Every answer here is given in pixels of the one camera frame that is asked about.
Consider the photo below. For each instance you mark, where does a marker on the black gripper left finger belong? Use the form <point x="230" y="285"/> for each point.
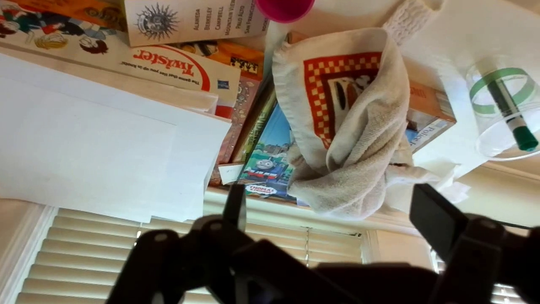
<point x="169" y="264"/>

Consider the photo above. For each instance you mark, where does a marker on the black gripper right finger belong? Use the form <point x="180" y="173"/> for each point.
<point x="490" y="259"/>

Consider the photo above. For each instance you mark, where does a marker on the cream towel with red print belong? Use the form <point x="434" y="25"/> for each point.
<point x="365" y="153"/>

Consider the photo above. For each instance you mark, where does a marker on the white wooden dresser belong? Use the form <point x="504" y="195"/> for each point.
<point x="495" y="28"/>

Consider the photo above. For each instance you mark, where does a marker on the white window blinds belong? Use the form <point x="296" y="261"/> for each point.
<point x="85" y="254"/>

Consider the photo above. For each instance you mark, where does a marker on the white crumpled tissue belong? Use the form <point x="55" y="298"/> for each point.
<point x="433" y="175"/>

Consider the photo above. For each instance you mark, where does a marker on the small white card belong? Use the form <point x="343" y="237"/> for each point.
<point x="230" y="173"/>

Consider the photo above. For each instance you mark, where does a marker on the white paper sheet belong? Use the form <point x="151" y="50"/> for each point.
<point x="95" y="146"/>

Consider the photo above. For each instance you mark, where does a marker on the Thomas train puzzle box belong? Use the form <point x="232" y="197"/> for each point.
<point x="271" y="158"/>

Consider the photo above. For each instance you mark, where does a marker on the green marker pen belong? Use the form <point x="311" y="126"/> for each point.
<point x="509" y="112"/>

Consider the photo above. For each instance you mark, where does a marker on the orange-brown game box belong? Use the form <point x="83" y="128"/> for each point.
<point x="245" y="95"/>

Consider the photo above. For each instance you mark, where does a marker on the white Twister game box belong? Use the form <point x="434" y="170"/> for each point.
<point x="175" y="65"/>

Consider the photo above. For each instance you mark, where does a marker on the white box with sun print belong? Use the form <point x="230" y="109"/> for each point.
<point x="191" y="19"/>

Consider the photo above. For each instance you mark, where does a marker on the pink plastic bowl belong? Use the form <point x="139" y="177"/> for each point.
<point x="284" y="9"/>

